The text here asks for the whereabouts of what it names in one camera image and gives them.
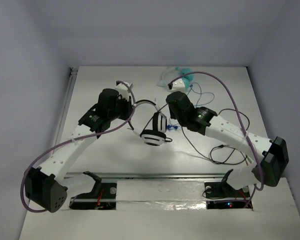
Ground black headphone cable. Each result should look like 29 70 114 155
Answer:
143 103 252 166

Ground black and white headphones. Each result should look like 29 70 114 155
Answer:
128 99 173 147

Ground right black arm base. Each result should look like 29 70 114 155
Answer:
202 182 253 210

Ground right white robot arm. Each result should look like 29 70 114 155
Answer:
165 91 289 197

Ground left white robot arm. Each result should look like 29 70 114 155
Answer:
19 81 136 213

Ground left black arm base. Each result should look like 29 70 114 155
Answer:
69 182 117 210

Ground teal headphones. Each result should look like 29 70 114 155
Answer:
156 66 195 91

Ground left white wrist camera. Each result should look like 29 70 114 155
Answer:
114 81 131 101

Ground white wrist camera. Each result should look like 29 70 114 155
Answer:
168 78 186 93
114 81 131 101

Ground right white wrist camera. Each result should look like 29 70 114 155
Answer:
168 78 186 93

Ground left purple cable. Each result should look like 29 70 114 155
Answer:
19 79 136 214

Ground purple cable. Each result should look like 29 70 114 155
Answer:
167 71 265 192
19 79 136 214

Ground aluminium rail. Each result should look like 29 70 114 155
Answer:
64 171 231 181

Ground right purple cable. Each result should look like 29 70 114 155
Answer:
167 71 265 192

